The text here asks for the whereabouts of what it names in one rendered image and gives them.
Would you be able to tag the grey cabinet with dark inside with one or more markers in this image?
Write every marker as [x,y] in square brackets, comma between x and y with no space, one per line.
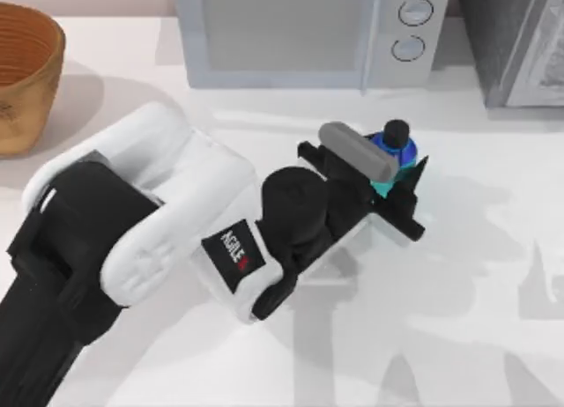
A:
[506,46]

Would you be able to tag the pale grey rounded box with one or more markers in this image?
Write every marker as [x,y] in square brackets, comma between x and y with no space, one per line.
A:
[357,150]

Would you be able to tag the round microwave knob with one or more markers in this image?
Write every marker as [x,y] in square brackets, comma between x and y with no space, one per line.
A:
[416,10]
[409,48]

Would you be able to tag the blue bottle with black cap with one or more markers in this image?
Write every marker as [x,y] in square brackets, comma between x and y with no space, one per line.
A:
[398,149]

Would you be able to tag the brown wicker basket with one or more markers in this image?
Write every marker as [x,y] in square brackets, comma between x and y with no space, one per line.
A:
[26,81]

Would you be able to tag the pale microwave oven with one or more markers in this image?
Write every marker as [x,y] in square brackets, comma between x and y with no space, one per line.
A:
[286,32]

